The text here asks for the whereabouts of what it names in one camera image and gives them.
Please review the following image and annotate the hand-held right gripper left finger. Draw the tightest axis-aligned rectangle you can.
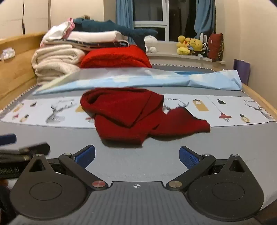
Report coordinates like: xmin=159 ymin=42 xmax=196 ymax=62
xmin=28 ymin=145 xmax=109 ymax=191

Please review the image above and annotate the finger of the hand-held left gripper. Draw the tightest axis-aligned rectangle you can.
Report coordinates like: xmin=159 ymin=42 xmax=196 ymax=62
xmin=0 ymin=134 xmax=17 ymax=146
xmin=0 ymin=143 xmax=51 ymax=161

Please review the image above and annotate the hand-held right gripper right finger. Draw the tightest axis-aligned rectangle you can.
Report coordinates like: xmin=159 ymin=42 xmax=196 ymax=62
xmin=166 ymin=146 xmax=249 ymax=191

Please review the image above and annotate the dark red knitted sweater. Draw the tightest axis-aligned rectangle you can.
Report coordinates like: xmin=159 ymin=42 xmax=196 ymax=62
xmin=80 ymin=87 xmax=211 ymax=146

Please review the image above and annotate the grey printed bed sheet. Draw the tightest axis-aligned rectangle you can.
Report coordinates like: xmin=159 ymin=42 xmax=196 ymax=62
xmin=0 ymin=63 xmax=277 ymax=204

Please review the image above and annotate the white crumpled paper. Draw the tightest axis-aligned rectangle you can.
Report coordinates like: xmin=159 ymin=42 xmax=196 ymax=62
xmin=0 ymin=48 xmax=15 ymax=61

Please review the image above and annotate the cream fluffy folded blanket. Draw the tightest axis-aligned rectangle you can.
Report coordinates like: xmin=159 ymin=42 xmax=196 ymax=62
xmin=31 ymin=45 xmax=87 ymax=85

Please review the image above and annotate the white window sill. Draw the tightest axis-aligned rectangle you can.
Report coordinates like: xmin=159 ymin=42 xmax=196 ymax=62
xmin=147 ymin=51 xmax=225 ymax=65

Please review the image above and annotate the red fluffy blanket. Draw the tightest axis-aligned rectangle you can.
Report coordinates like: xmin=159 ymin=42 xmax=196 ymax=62
xmin=81 ymin=45 xmax=152 ymax=69

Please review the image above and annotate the black white striped toy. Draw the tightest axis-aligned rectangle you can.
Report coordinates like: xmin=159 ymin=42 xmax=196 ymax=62
xmin=198 ymin=42 xmax=210 ymax=58

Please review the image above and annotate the yellow duck plush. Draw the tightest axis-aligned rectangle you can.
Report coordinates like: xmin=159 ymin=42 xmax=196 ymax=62
xmin=176 ymin=35 xmax=191 ymax=55

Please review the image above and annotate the yellow bear plush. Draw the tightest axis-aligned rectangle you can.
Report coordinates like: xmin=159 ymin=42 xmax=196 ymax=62
xmin=187 ymin=38 xmax=204 ymax=55

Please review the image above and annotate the dark red cushion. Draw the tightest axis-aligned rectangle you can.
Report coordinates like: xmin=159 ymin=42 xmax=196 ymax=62
xmin=207 ymin=33 xmax=224 ymax=62

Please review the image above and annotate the pink and white cloth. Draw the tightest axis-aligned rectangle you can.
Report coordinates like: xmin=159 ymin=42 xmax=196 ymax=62
xmin=40 ymin=18 xmax=76 ymax=48

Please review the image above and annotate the white folded quilt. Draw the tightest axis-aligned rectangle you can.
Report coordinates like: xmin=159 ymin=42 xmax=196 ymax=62
xmin=65 ymin=30 xmax=130 ymax=52

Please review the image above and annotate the white plush toy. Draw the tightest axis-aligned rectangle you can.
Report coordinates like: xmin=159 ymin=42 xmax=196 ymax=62
xmin=144 ymin=36 xmax=160 ymax=53

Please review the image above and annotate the cream wardrobe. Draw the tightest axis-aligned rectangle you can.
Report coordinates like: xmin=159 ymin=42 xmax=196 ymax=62
xmin=0 ymin=0 xmax=51 ymax=40

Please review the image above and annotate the dark blue shark plush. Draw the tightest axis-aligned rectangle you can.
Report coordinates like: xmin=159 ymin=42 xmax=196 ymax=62
xmin=72 ymin=18 xmax=158 ymax=52

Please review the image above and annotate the white framed window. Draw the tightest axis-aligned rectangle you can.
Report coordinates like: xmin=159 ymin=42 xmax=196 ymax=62
xmin=132 ymin=0 xmax=197 ymax=42

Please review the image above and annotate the blue curtain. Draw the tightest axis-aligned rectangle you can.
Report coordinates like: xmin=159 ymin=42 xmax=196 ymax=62
xmin=116 ymin=0 xmax=135 ymax=47
xmin=194 ymin=0 xmax=217 ymax=40

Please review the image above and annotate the wooden bed frame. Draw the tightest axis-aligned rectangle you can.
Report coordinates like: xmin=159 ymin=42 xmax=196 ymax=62
xmin=0 ymin=32 xmax=277 ymax=122

